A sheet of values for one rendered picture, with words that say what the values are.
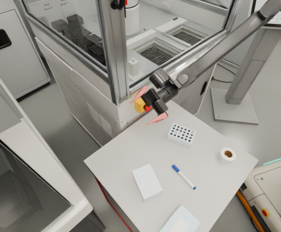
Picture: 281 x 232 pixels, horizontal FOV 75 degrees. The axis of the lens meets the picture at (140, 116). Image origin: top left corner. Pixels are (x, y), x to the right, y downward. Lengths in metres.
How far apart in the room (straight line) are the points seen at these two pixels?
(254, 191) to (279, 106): 1.35
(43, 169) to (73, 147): 1.47
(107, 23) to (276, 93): 2.46
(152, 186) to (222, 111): 1.58
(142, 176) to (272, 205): 1.01
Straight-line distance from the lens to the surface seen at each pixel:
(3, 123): 0.32
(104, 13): 0.63
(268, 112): 2.53
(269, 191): 1.62
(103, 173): 0.90
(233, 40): 0.81
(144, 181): 0.82
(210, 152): 1.00
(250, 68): 2.06
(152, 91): 0.69
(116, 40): 0.69
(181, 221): 0.80
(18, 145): 0.39
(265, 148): 2.18
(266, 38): 1.93
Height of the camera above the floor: 1.58
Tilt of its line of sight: 51 degrees down
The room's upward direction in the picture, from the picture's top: straight up
